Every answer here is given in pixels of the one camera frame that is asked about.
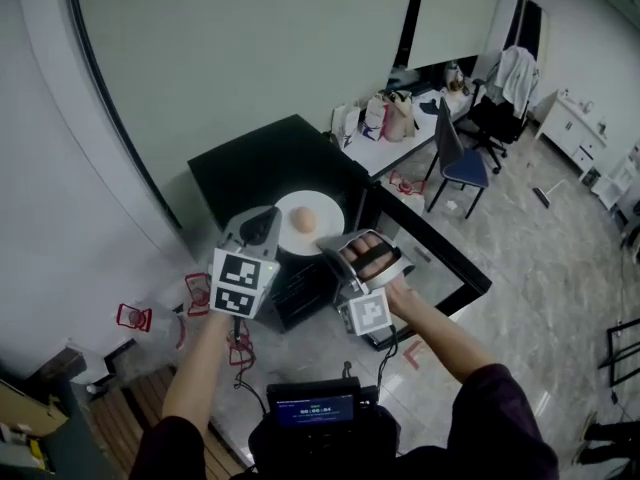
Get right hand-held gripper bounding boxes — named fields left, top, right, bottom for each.
left=316, top=229, right=417, bottom=338

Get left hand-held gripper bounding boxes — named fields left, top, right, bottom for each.
left=207, top=206, right=282, bottom=320

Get peach-coloured round food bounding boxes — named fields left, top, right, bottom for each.
left=290, top=206, right=318, bottom=233

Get white round plate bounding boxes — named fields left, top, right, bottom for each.
left=273, top=189, right=347, bottom=257

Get black mini fridge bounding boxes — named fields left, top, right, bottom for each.
left=186, top=113, right=494, bottom=353

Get person's right forearm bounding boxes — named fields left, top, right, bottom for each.
left=386, top=275, right=496, bottom=385

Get person's left forearm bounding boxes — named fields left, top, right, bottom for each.
left=161, top=309, right=237, bottom=437

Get person's right hand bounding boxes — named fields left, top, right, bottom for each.
left=344, top=234, right=402, bottom=281

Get office desk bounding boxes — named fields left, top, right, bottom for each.
left=341, top=81, right=482, bottom=180

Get white paper bag blue print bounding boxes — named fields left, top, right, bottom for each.
left=331, top=102, right=362, bottom=150

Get grey chair with blue seat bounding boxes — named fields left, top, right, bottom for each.
left=424, top=96, right=491, bottom=220

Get white paper bag red print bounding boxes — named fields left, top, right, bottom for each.
left=361, top=92, right=389, bottom=142

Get beige tote bag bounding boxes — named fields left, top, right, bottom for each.
left=384, top=89, right=419, bottom=142

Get black chest-mounted display unit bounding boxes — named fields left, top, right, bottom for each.
left=248, top=361, right=401, bottom=474

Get wide white roller blind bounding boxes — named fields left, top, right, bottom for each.
left=72, top=0, right=419, bottom=209

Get black office chair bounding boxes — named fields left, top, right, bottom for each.
left=456, top=77, right=529, bottom=176

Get wooden slat platform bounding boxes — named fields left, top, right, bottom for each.
left=86, top=364, right=252, bottom=480

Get small brown white bag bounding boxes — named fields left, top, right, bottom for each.
left=444, top=59, right=469, bottom=97

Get person's dark shirt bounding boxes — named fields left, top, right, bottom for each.
left=128, top=362, right=560, bottom=480

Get dark brown block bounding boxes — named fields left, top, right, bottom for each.
left=36, top=344, right=87, bottom=385

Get white coat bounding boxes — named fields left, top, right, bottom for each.
left=491, top=44, right=541, bottom=120

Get white low cabinet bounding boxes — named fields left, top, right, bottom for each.
left=534, top=89, right=609, bottom=172

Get narrow white roller blind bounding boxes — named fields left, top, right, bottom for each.
left=408, top=0, right=505, bottom=71

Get cardboard box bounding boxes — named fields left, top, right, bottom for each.
left=0, top=377, right=69, bottom=440

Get black leaning panels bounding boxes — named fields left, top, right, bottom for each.
left=504, top=0, right=544, bottom=62

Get clear plastic bag red handles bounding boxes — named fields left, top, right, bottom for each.
left=388, top=169, right=427, bottom=210
left=115, top=292, right=182, bottom=350
left=226, top=334, right=257, bottom=367
left=184, top=272, right=212, bottom=317

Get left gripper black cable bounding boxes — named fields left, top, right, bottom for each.
left=230, top=316, right=271, bottom=414

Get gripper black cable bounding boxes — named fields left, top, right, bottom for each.
left=374, top=323, right=401, bottom=394
left=230, top=316, right=271, bottom=414

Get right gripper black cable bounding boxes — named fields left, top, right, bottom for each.
left=374, top=323, right=401, bottom=394

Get white-handled floor squeegee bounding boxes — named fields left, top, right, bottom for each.
left=531, top=177, right=569, bottom=210

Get black window frame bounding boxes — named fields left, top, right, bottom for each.
left=62, top=0, right=506, bottom=232

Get black metal frame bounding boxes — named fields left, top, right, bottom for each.
left=596, top=317, right=640, bottom=387

